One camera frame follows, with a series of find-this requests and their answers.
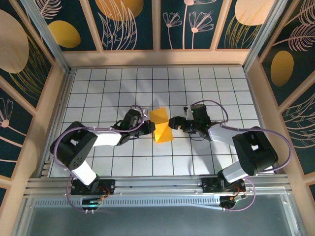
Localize yellow cloth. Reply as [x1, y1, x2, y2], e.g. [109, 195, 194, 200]
[149, 107, 175, 144]

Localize thin black cable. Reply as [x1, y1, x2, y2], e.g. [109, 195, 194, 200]
[189, 132, 210, 142]

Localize grey translucent panel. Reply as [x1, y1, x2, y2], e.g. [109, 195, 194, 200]
[12, 206, 303, 236]

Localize slotted grey cable duct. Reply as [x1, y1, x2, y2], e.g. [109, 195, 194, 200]
[33, 198, 222, 207]

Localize aluminium corner post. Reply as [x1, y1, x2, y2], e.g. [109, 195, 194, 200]
[242, 0, 288, 72]
[21, 0, 73, 74]

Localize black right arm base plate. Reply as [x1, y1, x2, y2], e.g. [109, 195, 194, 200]
[201, 177, 247, 194]

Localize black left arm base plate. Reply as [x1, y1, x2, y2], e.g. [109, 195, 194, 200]
[70, 178, 116, 195]

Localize aluminium mounting rail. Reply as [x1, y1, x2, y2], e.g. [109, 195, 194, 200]
[24, 175, 295, 197]

